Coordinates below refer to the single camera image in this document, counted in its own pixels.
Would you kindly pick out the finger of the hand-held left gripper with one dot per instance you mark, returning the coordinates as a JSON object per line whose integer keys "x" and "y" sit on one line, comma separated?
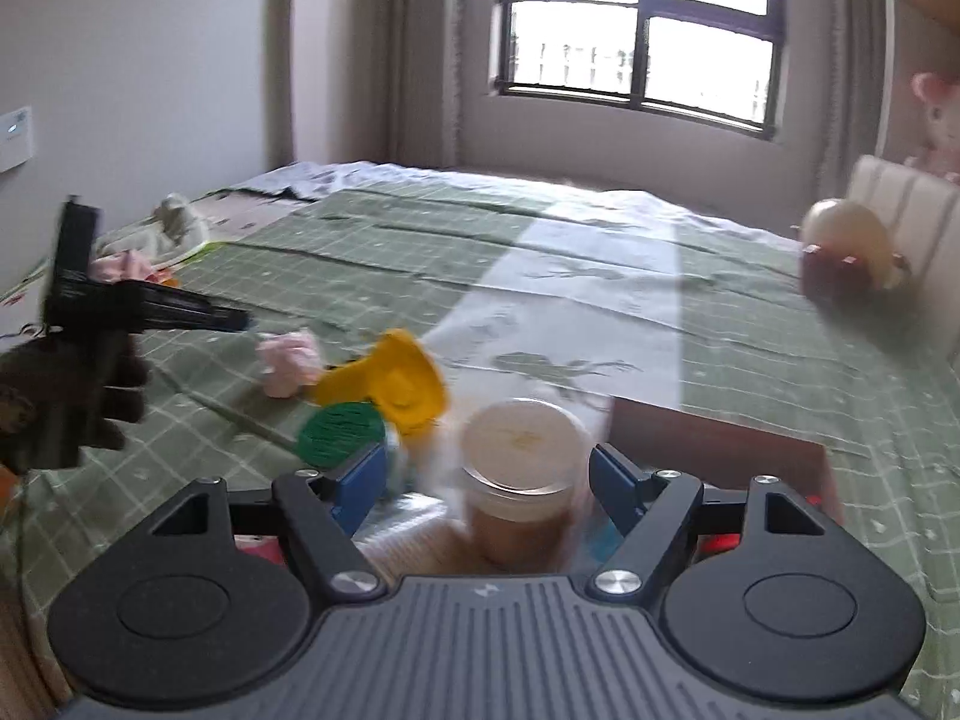
{"x": 187, "y": 321}
{"x": 187, "y": 301}

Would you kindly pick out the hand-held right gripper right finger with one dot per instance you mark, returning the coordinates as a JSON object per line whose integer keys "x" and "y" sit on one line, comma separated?
{"x": 616, "y": 486}

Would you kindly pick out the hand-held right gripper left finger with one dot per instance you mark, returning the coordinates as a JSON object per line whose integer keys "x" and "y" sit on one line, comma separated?
{"x": 361, "y": 481}

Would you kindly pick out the clear plastic jar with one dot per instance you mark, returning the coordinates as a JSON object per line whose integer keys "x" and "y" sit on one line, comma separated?
{"x": 521, "y": 465}

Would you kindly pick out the pink soft cloth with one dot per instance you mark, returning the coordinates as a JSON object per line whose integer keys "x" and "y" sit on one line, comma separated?
{"x": 289, "y": 364}

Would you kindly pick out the person's left hand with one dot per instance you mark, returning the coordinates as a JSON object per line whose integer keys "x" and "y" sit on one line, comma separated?
{"x": 67, "y": 397}

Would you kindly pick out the orange toy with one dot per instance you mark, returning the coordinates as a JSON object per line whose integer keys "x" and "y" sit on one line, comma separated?
{"x": 166, "y": 280}

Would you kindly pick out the pink crumpled cloth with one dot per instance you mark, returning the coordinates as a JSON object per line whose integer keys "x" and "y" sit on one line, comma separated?
{"x": 120, "y": 266}

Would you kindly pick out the small teal jar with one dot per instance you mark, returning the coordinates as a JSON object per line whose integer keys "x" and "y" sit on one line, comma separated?
{"x": 341, "y": 431}

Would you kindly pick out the pale crumpled cloth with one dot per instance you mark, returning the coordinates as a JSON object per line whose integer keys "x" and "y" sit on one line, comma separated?
{"x": 169, "y": 229}

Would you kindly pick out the round cream zip case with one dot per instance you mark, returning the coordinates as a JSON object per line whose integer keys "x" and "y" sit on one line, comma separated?
{"x": 420, "y": 551}

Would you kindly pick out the yellow toy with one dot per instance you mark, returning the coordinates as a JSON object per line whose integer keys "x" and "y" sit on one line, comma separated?
{"x": 397, "y": 382}

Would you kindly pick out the pink cardboard box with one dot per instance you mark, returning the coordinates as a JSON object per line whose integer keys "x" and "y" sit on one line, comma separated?
{"x": 720, "y": 442}

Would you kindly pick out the white printed cloth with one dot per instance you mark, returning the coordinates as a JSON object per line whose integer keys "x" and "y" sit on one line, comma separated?
{"x": 585, "y": 300}

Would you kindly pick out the green checked blanket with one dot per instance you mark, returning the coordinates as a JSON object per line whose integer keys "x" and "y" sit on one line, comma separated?
{"x": 750, "y": 345}

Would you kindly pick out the round cream plush toy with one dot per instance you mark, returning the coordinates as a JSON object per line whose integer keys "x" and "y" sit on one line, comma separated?
{"x": 844, "y": 240}

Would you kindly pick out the beige curtain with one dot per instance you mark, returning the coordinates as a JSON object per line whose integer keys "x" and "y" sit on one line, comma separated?
{"x": 840, "y": 67}
{"x": 435, "y": 52}

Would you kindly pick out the beige padded headboard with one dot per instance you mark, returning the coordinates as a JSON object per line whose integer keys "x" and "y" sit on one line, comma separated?
{"x": 907, "y": 240}

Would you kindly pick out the barred window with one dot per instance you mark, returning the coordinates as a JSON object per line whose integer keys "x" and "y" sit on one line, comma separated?
{"x": 637, "y": 22}

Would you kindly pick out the pink plush toy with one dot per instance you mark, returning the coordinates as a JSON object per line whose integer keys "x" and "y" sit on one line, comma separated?
{"x": 937, "y": 120}

